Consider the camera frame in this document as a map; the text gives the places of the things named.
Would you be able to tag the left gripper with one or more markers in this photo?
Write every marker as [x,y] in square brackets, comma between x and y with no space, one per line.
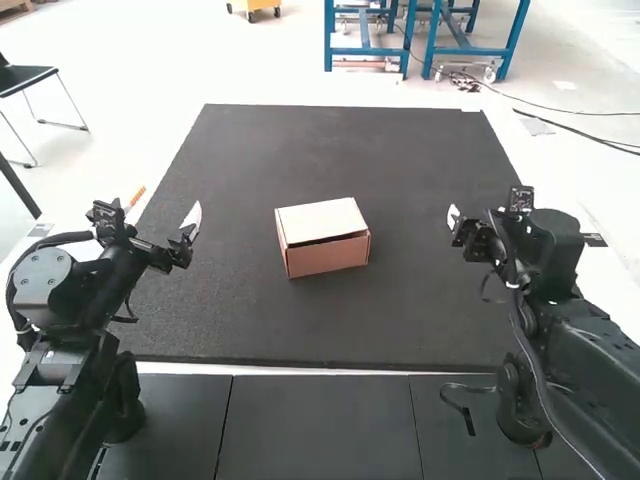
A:
[160,255]

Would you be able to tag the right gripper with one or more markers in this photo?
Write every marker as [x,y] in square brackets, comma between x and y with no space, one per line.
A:
[480,242]

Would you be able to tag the cardboard box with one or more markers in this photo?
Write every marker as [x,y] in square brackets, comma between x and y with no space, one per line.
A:
[325,250]

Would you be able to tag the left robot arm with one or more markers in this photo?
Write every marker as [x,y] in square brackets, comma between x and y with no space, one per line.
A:
[45,280]

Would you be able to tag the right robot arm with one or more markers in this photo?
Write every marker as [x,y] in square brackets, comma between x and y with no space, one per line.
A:
[560,250]

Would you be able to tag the black mat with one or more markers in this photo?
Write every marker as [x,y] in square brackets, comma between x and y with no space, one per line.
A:
[325,150]

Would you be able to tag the black chair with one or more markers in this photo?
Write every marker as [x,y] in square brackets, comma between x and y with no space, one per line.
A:
[25,75]

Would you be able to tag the dark base panel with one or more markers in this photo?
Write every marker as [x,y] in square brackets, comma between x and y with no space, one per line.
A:
[320,425]
[185,425]
[450,450]

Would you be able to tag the yellow cart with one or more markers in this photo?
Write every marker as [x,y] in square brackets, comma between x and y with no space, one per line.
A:
[255,6]

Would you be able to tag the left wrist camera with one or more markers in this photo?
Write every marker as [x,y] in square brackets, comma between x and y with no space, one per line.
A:
[106,216]

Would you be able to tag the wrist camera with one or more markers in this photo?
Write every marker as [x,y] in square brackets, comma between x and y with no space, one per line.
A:
[521,199]
[106,216]

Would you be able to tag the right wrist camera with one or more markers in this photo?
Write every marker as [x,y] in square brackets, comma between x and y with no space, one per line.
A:
[521,199]

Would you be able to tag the blue metal frame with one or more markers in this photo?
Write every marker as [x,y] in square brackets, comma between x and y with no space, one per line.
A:
[465,51]
[367,50]

